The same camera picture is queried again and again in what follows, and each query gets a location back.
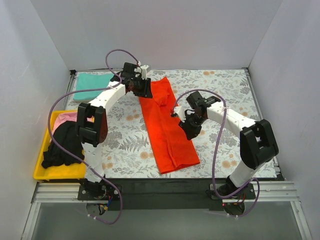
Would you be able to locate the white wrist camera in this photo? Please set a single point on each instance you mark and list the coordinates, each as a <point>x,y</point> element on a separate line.
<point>143,71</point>
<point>179,112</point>

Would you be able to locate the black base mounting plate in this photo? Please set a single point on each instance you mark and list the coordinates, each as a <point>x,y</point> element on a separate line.
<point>153,194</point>

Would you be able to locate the floral patterned table mat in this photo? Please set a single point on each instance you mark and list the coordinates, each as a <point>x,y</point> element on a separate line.
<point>127,152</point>

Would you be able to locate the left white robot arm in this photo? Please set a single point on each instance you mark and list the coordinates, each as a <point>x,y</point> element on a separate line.
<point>92,124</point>

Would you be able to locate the pink t shirt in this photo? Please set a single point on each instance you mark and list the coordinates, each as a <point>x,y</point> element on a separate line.
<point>64,117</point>

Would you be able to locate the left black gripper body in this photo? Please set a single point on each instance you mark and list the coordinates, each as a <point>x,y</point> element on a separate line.
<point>145,88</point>

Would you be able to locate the yellow plastic tray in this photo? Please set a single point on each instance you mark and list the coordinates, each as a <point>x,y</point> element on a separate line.
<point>62,172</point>

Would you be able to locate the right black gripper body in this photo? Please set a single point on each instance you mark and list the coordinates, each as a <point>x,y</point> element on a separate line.
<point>188,127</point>

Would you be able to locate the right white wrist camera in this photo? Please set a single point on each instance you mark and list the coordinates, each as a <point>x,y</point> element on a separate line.
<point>179,112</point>

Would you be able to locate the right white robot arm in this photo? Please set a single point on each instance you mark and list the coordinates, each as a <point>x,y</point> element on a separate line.
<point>258,144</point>

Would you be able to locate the orange t shirt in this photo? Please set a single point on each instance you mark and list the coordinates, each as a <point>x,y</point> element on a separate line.
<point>171,149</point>

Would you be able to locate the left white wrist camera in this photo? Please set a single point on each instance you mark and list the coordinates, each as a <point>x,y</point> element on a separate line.
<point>143,71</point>

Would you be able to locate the folded teal t shirt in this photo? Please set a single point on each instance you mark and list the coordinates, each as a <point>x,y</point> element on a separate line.
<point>87,81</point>

